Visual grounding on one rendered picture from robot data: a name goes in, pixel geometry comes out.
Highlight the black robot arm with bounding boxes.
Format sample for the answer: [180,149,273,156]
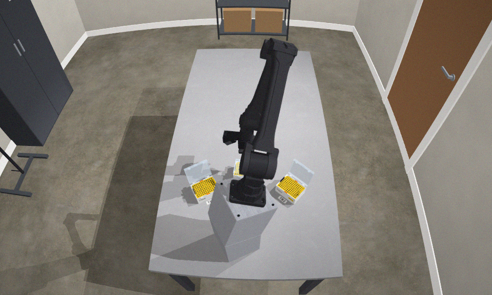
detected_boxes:
[222,38,298,207]

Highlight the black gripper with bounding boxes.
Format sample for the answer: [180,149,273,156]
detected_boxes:
[238,135,255,154]

